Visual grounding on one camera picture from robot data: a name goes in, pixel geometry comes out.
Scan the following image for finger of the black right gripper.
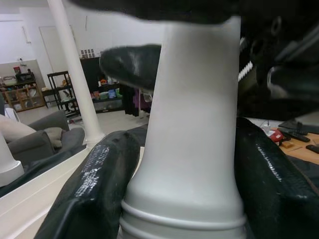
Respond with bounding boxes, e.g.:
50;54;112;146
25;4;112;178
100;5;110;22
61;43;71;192
67;0;241;25
99;44;162;91

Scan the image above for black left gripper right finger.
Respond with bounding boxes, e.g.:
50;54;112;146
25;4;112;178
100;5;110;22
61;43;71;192
235;117;319;239

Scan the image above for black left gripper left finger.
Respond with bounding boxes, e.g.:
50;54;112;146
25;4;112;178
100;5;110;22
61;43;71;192
34;129;142;239

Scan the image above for white plastic table leg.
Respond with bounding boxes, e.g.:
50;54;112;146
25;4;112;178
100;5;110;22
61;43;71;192
117;15;250;239
47;0;106;145
0;130;25;188

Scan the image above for dark hanging clothes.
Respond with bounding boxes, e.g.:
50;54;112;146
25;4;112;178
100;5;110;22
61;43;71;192
119;84;153;118

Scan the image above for black storage shelving unit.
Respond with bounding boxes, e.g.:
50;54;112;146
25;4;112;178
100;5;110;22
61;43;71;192
80;56;125;113

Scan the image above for wooden side table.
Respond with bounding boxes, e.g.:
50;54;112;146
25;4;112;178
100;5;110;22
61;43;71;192
270;125;319;166

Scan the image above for black remote control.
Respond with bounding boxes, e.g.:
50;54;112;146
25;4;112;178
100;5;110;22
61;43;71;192
281;129;312;143

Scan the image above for black flat electronic device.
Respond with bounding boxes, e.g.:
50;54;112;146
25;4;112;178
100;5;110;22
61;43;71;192
278;119;319;132

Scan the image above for beige folded blanket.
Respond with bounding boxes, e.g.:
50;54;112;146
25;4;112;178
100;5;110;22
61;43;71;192
44;127;64;149

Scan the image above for dark grey armchair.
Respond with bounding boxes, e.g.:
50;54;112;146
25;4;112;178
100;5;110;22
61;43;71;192
4;111;87;166

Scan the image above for black metal shelf rack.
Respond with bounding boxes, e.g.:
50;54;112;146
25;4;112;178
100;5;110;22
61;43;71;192
46;71;81;119

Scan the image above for white door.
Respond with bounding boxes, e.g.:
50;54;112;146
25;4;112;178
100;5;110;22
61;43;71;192
38;26;75;75

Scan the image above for pale armchair cushion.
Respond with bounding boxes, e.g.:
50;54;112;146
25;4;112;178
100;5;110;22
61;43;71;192
0;114;38;144

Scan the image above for white slatted floor appliance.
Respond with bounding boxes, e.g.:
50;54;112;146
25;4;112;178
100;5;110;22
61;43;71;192
4;107;20;123

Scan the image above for wooden cube shelf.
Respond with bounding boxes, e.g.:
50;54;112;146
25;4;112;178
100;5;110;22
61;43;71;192
0;79;45;113

